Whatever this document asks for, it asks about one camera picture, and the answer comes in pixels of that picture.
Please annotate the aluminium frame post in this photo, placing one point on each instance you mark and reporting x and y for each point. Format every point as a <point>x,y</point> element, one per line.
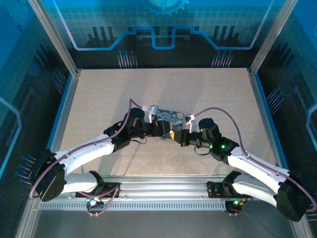
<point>272,37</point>
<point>53,37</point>

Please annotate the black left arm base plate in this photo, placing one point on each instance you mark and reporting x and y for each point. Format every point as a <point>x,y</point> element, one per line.
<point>111,189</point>

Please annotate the aluminium table side rail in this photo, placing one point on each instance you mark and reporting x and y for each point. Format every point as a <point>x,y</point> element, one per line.
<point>64,111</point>
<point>268,124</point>

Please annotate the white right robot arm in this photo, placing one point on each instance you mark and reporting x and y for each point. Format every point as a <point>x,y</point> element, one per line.
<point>255,168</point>

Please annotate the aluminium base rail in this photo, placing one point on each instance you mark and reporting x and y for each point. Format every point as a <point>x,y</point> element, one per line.
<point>163,184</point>

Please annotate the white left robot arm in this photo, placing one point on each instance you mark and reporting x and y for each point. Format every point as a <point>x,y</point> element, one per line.
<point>81,151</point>

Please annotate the starry night print mat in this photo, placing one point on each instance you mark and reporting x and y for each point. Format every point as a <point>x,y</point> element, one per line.
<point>171,117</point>

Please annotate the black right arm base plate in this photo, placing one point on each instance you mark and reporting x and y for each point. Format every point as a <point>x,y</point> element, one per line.
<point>215,189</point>

